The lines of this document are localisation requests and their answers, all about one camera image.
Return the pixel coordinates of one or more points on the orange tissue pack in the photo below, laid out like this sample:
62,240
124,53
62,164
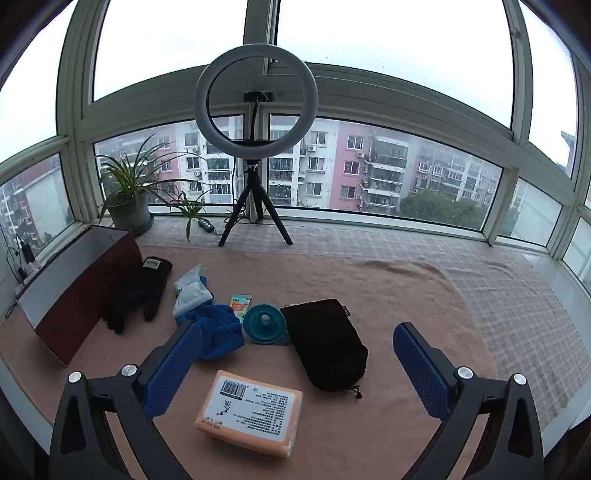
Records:
250,414

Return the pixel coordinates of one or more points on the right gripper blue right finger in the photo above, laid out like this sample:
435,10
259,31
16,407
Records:
510,446

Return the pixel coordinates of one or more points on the large potted spider plant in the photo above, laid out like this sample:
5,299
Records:
130,182

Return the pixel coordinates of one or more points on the teal silicone funnel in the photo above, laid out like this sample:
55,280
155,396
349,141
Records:
264,324

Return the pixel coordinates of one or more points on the small spider plant shoot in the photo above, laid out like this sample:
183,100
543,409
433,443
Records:
190,209

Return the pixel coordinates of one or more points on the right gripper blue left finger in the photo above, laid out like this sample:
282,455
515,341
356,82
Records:
82,443

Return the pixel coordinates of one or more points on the black fuzzy gloves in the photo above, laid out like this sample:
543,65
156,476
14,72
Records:
142,288

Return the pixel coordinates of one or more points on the black drawstring pouch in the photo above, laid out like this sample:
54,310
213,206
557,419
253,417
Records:
328,345

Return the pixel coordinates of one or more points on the red storage box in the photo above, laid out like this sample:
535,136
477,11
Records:
64,300

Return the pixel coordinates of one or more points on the white power strip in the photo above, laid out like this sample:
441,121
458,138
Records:
26,275

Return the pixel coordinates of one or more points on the pink blanket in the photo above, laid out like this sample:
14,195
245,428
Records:
377,433

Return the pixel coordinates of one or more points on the white ring light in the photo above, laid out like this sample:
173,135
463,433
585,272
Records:
202,115

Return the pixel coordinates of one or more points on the black charger plug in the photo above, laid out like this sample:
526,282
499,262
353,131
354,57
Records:
27,253

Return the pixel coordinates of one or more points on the light blue wipes packet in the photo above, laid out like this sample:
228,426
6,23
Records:
190,291

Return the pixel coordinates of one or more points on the blue knitted cloth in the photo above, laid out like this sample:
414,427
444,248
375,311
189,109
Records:
221,331

